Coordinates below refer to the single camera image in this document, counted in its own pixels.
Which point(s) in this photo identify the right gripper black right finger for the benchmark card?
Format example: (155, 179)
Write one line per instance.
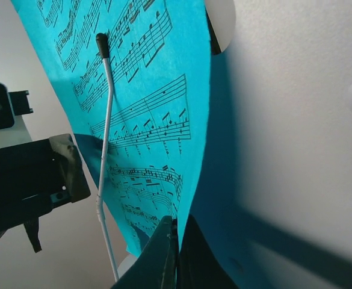
(197, 266)

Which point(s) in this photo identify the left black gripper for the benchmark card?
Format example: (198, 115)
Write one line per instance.
(37, 177)

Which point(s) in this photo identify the blue sheet music page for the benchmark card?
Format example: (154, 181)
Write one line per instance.
(160, 58)

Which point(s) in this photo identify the white tripod music stand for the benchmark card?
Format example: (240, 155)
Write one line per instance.
(274, 199)

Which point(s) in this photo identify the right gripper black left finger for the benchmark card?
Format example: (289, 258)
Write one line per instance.
(156, 266)

